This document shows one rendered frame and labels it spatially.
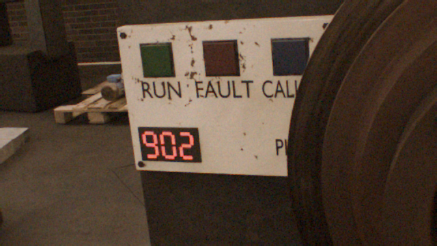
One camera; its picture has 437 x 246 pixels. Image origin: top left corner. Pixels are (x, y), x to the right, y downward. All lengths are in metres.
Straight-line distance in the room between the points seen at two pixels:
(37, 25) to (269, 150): 5.18
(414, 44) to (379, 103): 0.05
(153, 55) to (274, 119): 0.16
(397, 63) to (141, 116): 0.37
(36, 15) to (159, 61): 5.10
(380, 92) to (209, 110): 0.28
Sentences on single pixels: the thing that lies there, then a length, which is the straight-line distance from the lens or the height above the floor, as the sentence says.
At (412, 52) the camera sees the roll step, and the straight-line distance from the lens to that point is 0.50.
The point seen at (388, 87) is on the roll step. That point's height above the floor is 1.21.
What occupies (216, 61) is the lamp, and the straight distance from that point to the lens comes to 0.71.
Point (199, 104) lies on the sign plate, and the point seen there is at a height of 1.15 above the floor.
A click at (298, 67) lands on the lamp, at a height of 1.19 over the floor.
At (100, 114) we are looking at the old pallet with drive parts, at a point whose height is 0.08.
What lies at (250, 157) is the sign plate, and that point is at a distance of 0.73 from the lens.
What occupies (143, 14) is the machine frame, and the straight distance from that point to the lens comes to 0.76.
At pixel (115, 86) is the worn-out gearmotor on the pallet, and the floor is 0.28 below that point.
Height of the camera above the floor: 1.33
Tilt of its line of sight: 16 degrees down
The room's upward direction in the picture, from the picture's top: 6 degrees counter-clockwise
